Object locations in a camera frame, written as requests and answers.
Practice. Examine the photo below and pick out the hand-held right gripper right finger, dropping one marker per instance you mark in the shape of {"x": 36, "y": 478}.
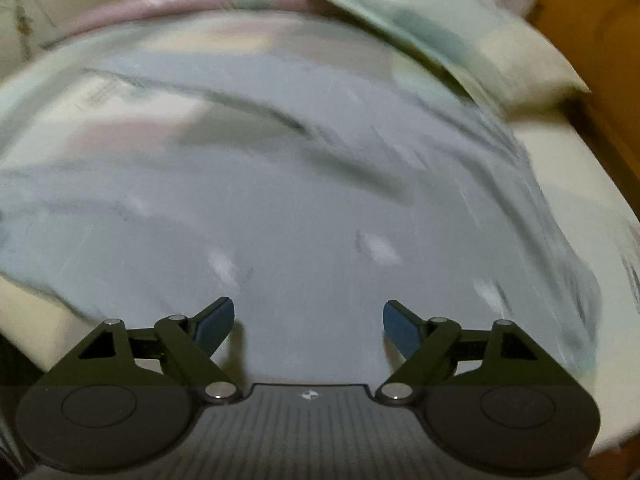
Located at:
{"x": 402, "y": 327}

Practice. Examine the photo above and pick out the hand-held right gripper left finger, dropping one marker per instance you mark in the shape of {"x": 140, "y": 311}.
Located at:
{"x": 217, "y": 325}

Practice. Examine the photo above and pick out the grey printed pajama pants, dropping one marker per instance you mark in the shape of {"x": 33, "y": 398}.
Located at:
{"x": 300, "y": 200}

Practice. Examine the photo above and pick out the bed with patchwork sheet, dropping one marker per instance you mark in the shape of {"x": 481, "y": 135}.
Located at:
{"x": 590, "y": 175}

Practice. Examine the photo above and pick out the large checked pillow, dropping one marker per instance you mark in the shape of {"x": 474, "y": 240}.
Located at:
{"x": 450, "y": 30}

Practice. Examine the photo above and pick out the purple floral quilt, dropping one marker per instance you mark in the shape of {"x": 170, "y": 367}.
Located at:
{"x": 175, "y": 2}

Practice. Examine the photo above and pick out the small floral pillow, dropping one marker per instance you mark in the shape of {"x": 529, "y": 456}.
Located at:
{"x": 510, "y": 0}

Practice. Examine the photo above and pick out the wooden headboard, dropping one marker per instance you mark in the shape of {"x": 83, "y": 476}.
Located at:
{"x": 600, "y": 35}

